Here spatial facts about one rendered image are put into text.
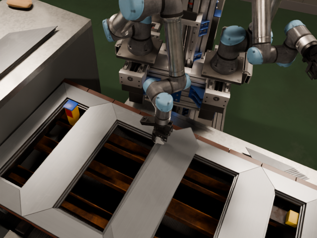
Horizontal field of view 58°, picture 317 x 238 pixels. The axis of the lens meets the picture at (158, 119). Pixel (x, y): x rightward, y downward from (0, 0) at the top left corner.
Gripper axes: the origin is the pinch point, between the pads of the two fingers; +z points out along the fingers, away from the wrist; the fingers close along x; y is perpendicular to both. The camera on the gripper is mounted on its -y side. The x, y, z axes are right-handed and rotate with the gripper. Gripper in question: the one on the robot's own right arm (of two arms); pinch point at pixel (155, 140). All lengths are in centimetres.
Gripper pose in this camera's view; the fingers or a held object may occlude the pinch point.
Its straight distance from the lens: 152.6
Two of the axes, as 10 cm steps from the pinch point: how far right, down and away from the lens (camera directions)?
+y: 9.0, 3.9, -2.1
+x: 4.4, -7.0, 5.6
